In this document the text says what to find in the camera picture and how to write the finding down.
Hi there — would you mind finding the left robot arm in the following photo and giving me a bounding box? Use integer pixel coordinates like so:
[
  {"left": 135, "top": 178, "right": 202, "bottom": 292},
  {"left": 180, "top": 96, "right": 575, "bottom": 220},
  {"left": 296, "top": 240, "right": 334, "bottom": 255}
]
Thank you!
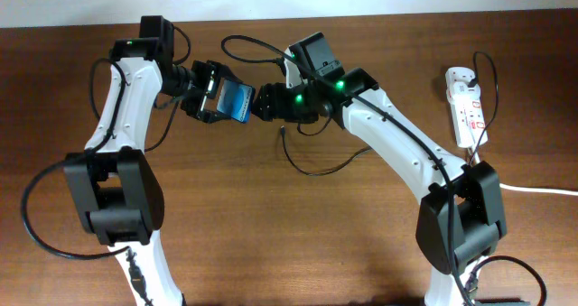
[{"left": 64, "top": 15, "right": 237, "bottom": 305}]

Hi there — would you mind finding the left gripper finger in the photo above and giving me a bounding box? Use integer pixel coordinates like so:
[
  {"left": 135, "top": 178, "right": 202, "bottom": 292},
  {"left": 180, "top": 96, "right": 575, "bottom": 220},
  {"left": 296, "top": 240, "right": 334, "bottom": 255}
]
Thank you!
[
  {"left": 211, "top": 61, "right": 243, "bottom": 83},
  {"left": 198, "top": 110, "right": 232, "bottom": 124}
]

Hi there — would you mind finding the blue screen Galaxy smartphone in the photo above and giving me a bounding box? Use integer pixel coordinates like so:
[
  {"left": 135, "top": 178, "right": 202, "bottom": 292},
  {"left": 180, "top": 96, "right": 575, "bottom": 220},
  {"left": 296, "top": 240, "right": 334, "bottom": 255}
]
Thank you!
[{"left": 217, "top": 80, "right": 255, "bottom": 124}]

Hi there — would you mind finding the white power strip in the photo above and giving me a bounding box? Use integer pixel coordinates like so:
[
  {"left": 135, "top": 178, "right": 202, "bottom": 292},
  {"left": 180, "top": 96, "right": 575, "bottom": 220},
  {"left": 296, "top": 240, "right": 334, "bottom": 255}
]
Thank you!
[{"left": 445, "top": 67, "right": 488, "bottom": 149}]

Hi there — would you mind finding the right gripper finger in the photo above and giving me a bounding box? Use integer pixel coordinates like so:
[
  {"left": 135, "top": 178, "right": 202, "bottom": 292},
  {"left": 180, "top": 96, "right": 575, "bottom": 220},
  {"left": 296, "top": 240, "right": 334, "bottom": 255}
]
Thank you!
[
  {"left": 254, "top": 83, "right": 276, "bottom": 106},
  {"left": 251, "top": 97, "right": 276, "bottom": 122}
]

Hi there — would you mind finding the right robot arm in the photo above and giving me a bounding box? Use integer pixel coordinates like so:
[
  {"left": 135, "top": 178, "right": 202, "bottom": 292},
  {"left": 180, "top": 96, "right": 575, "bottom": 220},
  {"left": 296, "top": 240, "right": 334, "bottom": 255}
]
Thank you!
[{"left": 254, "top": 32, "right": 508, "bottom": 305}]

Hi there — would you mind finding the black USB charging cable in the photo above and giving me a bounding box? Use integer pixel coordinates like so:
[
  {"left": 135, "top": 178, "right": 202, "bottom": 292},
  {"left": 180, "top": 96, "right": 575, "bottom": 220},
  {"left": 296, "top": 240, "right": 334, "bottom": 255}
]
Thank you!
[{"left": 278, "top": 51, "right": 500, "bottom": 178}]

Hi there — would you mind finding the white power strip cord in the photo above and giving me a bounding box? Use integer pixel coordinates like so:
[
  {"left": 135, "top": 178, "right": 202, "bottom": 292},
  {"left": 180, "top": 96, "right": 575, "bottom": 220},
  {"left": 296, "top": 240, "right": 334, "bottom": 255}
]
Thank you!
[{"left": 471, "top": 146, "right": 578, "bottom": 198}]

